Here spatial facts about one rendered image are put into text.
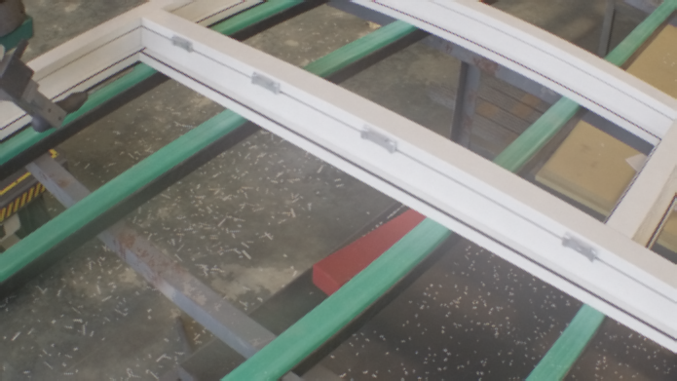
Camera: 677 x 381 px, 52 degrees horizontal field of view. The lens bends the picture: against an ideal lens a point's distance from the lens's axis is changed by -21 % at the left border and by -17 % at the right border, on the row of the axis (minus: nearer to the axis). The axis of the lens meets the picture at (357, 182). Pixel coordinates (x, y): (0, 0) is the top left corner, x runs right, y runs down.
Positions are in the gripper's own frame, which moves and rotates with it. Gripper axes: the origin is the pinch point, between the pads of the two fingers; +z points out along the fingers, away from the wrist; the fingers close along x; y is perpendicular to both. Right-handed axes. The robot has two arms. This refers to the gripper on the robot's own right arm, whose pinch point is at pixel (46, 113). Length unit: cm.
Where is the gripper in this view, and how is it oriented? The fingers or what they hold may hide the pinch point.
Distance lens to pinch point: 110.3
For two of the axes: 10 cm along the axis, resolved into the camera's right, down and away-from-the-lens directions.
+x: -7.6, -1.5, 6.3
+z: 5.1, 4.5, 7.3
